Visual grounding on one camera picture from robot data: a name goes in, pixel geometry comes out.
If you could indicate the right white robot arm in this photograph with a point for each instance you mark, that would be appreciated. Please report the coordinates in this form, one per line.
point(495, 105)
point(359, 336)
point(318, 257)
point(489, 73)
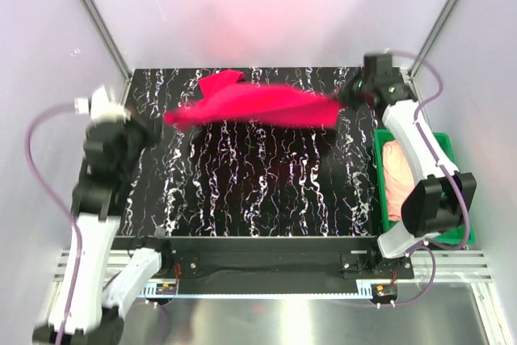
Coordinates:
point(400, 111)

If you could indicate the aluminium frame post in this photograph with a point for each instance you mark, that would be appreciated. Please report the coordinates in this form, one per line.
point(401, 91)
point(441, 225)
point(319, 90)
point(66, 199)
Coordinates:
point(106, 37)
point(437, 28)

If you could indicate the aluminium rail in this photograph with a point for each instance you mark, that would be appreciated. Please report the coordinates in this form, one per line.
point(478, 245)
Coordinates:
point(465, 265)

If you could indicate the peach t shirt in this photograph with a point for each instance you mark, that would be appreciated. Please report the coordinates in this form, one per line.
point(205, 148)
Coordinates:
point(399, 181)

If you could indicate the left aluminium frame post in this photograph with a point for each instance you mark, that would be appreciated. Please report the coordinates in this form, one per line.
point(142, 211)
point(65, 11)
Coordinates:
point(106, 37)

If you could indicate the red t shirt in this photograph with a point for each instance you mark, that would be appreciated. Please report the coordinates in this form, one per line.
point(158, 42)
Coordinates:
point(228, 97)

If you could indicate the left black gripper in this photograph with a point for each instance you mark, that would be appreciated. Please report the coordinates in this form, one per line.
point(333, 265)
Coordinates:
point(153, 136)

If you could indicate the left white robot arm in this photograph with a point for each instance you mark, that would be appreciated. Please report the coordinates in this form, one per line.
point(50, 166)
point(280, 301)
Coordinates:
point(90, 309)

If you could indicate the left orange connector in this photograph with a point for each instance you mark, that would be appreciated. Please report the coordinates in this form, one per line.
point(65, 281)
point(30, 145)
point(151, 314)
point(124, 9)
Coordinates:
point(166, 289)

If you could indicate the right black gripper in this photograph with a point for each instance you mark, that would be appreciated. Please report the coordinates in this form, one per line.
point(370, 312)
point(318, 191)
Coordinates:
point(346, 88)

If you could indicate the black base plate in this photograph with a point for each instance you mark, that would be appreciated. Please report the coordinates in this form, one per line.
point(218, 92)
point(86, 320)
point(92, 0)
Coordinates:
point(249, 267)

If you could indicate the green plastic bin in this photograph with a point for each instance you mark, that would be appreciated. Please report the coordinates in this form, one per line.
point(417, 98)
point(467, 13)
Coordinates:
point(383, 199)

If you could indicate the right aluminium frame post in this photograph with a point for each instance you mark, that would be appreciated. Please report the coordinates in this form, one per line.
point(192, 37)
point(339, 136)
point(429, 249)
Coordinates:
point(437, 28)

